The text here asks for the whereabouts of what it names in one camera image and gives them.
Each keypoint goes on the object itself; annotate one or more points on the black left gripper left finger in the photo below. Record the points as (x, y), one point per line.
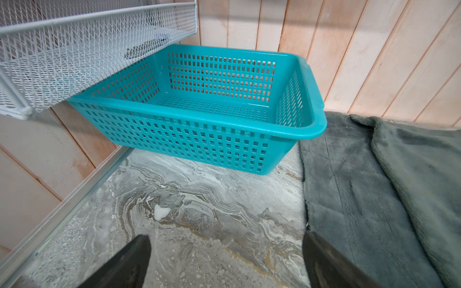
(127, 269)

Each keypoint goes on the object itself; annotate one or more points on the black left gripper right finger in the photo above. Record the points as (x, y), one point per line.
(328, 268)

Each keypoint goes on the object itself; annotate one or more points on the zebra and grey plush pillowcase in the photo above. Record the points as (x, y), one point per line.
(387, 195)

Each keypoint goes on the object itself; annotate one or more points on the teal plastic perforated basket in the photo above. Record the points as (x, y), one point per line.
(233, 108)

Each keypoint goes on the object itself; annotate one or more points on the aluminium frame rail left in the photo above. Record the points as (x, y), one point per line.
(16, 262)

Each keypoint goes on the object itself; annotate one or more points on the white wire mesh shelf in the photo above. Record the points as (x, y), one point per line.
(52, 50)

